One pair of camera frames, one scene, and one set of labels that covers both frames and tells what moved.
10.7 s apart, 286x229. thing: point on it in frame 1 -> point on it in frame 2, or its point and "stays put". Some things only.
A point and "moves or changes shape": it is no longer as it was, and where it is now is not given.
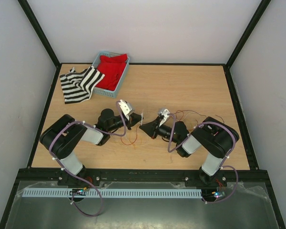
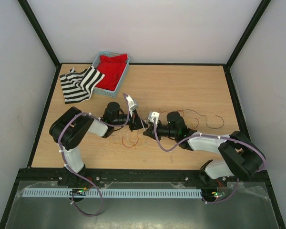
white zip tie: x=142 y=117 moves or changes shape
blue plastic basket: x=101 y=91 stays put
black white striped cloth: x=77 y=86 stays put
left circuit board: x=78 y=192 stays put
